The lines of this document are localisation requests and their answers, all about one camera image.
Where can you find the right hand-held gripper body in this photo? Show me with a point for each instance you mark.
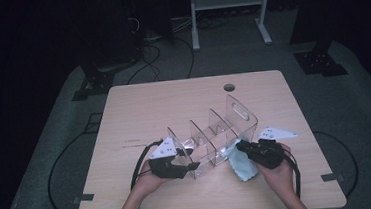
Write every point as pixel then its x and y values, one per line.
pixel 266 155

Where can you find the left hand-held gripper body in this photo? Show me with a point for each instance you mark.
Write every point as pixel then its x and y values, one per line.
pixel 166 166

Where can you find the light blue cleaning cloth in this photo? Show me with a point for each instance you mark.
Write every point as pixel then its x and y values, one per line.
pixel 243 166

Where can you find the clear acrylic organizer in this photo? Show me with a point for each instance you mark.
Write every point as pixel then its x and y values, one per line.
pixel 216 138

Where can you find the person's left hand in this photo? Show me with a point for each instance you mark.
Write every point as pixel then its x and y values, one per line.
pixel 149 182

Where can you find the person's right hand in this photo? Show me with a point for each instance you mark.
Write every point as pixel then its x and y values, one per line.
pixel 279 180

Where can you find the black tape strip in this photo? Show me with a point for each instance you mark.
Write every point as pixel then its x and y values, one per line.
pixel 84 197
pixel 333 177

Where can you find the black tape square outline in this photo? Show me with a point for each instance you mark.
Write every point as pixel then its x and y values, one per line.
pixel 88 125

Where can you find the black stand with base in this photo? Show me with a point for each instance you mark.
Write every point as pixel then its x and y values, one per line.
pixel 96 81
pixel 320 62

